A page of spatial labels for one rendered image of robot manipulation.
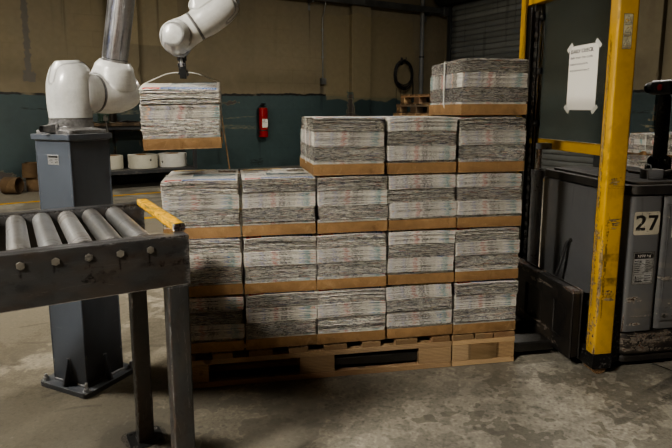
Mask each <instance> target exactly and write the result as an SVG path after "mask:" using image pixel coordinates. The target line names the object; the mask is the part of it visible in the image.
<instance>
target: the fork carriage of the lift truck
mask: <svg viewBox="0 0 672 448"><path fill-rule="evenodd" d="M518 258H520V257H518ZM518 262H519V263H518V267H517V268H519V269H518V278H514V279H516V280H517V281H519V282H518V286H519V287H518V290H519V291H518V293H517V295H516V297H517V298H516V307H515V308H516V312H515V314H516V316H518V317H519V318H520V319H522V320H523V325H524V326H525V327H527V328H528V329H529V330H531V331H532V332H533V333H541V334H542V335H544V336H545V337H546V338H548V339H549V340H550V342H551V343H550V345H551V346H552V347H553V348H555V349H556V350H557V351H559V352H560V353H561V354H563V355H564V356H565V357H567V358H568V359H570V358H572V357H576V358H579V349H580V335H581V322H582V308H583V294H584V291H583V290H582V289H580V288H578V287H576V286H574V285H572V284H570V283H568V282H566V281H564V280H562V279H560V278H559V277H557V276H555V275H553V274H551V273H549V272H547V271H545V270H543V269H541V268H539V267H537V266H536V265H534V264H532V263H530V262H528V261H526V260H524V259H522V258H520V259H518Z"/></svg>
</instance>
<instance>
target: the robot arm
mask: <svg viewBox="0 0 672 448"><path fill-rule="evenodd" d="M134 6H135V0H107V9H106V18H105V28H104V37H103V47H102V57H101V58H99V59H98V60H97V61H96V62H95V63H94V66H93V68H92V70H91V72H90V69H89V67H88V66H87V65H86V64H85V63H83V62H81V61H80V60H61V61H54V62H53V64H52V65H51V66H50V68H49V70H48V73H47V77H46V104H47V111H48V117H49V123H48V125H43V126H40V127H39V130H36V134H64V135H73V134H91V133H107V132H106V129H103V128H98V127H95V126H94V122H93V113H100V114H113V113H121V112H125V111H128V110H130V109H132V108H134V107H135V106H137V105H138V103H139V102H140V94H139V88H140V84H139V82H138V81H137V79H136V78H135V74H134V69H133V67H132V66H131V64H130V63H128V57H129V49H130V40H131V31H132V23H133V14H134ZM188 7H189V9H190V11H189V12H187V13H186V14H184V15H182V16H180V17H178V18H175V19H172V20H169V21H167V22H166V23H164V24H163V25H162V27H161V29H160V33H159V37H160V42H161V44H162V46H163V47H164V49H165V50H166V51H167V52H169V53H171V54H172V55H173V56H176V57H177V60H178V61H179V63H178V64H177V65H178V68H179V72H178V74H180V79H187V76H189V73H188V70H186V61H187V55H188V54H189V53H190V51H191V49H192V48H193V47H195V46H196V45H197V44H198V43H200V42H201V41H203V40H204V39H206V38H208V37H210V36H212V35H214V34H216V33H217V32H219V31H221V30H222V29H223V28H225V27H226V26H227V25H228V24H230V23H231V22H232V21H233V20H234V19H235V17H236V16H237V14H238V10H239V7H238V5H237V2H236V0H190V1H189V4H188ZM184 57H185V58H184Z"/></svg>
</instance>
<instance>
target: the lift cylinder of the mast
mask: <svg viewBox="0 0 672 448"><path fill-rule="evenodd" d="M542 149H552V143H547V142H539V143H536V147H535V167H534V169H531V194H530V213H529V231H528V249H527V261H528V262H530V263H532V264H534V265H536V266H537V267H538V261H539V244H540V227H541V210H542V192H543V178H544V173H545V170H542V169H541V166H542ZM569 242H572V238H569V239H568V240H567V241H566V242H565V244H564V247H563V250H562V254H561V257H560V260H559V263H558V266H557V268H556V271H555V273H554V275H555V276H557V275H558V272H559V270H560V267H561V264H562V262H563V259H564V255H565V252H566V248H567V245H568V243H569Z"/></svg>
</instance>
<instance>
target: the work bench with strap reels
mask: <svg viewBox="0 0 672 448"><path fill-rule="evenodd" d="M94 126H95V127H98V128H103V129H106V130H107V128H106V123H95V122H94ZM107 126H108V130H141V123H140V122H110V123H107ZM127 156H128V166H124V163H123V155H119V154H110V162H111V175H128V174H145V173H163V172H171V171H178V170H197V149H192V156H193V166H191V165H188V164H187V153H186V152H185V149H181V152H163V153H158V154H155V153H138V154H128V155H127Z"/></svg>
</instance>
